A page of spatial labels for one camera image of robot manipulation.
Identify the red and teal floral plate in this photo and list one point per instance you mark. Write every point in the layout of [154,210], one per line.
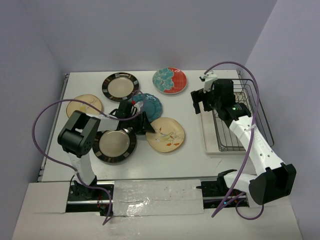
[169,80]

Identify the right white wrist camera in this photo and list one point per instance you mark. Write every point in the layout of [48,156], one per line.
[208,80]

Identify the teal scalloped plate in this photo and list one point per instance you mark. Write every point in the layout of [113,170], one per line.
[152,105]

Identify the black rim plate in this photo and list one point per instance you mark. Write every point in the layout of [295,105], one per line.
[114,146]
[120,86]

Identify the white drain tray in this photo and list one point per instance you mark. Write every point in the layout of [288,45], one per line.
[208,135]

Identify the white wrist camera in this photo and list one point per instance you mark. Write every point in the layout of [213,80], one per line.
[208,80]
[137,107]

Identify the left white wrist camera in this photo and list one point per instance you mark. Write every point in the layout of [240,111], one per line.
[137,107]

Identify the black rim plate front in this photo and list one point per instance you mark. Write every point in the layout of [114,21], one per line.
[114,146]

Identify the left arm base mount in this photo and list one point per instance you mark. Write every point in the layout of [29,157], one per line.
[86,200]

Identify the silver tape sheet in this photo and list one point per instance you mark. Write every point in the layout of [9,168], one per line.
[157,198]

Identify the black wire dish rack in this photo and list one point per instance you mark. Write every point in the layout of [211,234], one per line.
[245,93]

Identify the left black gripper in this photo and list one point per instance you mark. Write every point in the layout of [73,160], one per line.
[144,126]

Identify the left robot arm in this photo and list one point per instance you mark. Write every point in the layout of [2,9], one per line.
[76,139]

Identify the beige bird plate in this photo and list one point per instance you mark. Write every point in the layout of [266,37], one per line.
[79,106]
[169,135]

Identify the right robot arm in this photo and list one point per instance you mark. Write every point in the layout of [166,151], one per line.
[273,179]

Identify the black rim plate rear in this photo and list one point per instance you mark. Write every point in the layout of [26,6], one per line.
[120,86]

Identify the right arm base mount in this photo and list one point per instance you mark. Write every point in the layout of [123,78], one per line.
[213,192]

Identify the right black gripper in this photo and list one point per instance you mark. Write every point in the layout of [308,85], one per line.
[196,98]

